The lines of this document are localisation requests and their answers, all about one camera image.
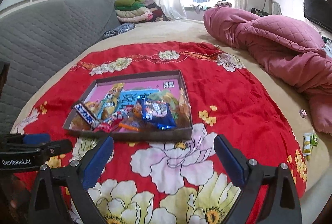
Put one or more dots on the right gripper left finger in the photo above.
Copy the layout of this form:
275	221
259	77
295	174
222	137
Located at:
47	204

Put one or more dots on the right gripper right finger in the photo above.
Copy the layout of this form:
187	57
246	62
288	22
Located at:
281	203

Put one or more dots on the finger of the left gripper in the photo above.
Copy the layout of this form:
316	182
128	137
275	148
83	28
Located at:
29	157
23	140

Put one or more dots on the blue white chocolate bar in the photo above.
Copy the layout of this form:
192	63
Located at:
86	114

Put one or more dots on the red cartoon snack pack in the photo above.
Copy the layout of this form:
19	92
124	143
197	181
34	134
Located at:
110	119

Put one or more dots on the yellow panda bread stick pack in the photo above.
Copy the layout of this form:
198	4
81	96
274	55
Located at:
110	102

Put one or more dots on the orange brown cookie snack bag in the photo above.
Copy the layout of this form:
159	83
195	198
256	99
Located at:
132	120

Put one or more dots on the peach cake pack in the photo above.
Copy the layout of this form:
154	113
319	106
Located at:
184	109

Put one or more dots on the blue oreo style cookie pack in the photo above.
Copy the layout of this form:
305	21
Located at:
156	113

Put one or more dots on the green yellow candy pack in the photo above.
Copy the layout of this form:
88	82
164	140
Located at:
167	96

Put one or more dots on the yellow puffed snack bag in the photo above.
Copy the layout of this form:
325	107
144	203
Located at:
78	123

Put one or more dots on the grey quilted sofa back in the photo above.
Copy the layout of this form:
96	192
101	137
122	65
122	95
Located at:
39	40

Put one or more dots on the small green snack packs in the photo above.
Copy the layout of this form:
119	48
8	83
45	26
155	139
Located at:
310	140

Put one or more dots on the small wrapped candy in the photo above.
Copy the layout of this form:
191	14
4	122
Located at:
303	113

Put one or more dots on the dark blue patterned cloth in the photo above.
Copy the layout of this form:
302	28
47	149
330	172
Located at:
118	30

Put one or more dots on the grey tray with pink book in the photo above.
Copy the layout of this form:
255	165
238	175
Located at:
142	84

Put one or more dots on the stack of folded clothes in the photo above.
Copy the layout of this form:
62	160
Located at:
139	11

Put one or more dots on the pink quilted blanket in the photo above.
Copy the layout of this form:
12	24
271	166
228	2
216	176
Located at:
286	48

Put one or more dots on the black television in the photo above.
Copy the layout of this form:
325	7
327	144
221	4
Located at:
318	12

